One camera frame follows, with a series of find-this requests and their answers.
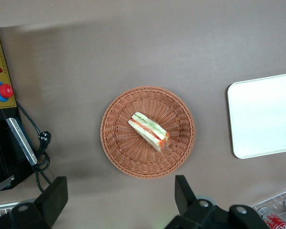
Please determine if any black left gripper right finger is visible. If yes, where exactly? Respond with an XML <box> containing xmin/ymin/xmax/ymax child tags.
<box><xmin>165</xmin><ymin>175</ymin><xmax>229</xmax><ymax>229</ymax></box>

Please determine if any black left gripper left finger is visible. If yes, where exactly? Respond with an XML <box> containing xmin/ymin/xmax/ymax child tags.
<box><xmin>10</xmin><ymin>176</ymin><xmax>69</xmax><ymax>229</ymax></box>

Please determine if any triangle sandwich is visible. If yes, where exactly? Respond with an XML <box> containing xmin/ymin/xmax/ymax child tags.
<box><xmin>127</xmin><ymin>111</ymin><xmax>170</xmax><ymax>152</ymax></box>

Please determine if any round brown wicker basket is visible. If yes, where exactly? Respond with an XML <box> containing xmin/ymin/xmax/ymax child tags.
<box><xmin>100</xmin><ymin>86</ymin><xmax>196</xmax><ymax>179</ymax></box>

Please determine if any cream plastic tray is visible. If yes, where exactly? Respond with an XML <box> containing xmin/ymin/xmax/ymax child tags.
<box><xmin>227</xmin><ymin>72</ymin><xmax>286</xmax><ymax>160</ymax></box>

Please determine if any black sealing machine yellow panel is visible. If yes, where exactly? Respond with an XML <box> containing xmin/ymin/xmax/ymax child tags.
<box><xmin>0</xmin><ymin>23</ymin><xmax>39</xmax><ymax>198</ymax></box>

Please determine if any clear acrylic bottle rack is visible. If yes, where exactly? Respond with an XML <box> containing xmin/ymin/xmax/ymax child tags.
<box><xmin>251</xmin><ymin>187</ymin><xmax>286</xmax><ymax>229</ymax></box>

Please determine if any white wire rack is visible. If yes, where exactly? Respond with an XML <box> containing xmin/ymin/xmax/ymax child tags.
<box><xmin>0</xmin><ymin>201</ymin><xmax>22</xmax><ymax>219</ymax></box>

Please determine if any black power cable with plug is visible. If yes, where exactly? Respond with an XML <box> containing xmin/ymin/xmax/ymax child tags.
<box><xmin>15</xmin><ymin>101</ymin><xmax>52</xmax><ymax>194</ymax></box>

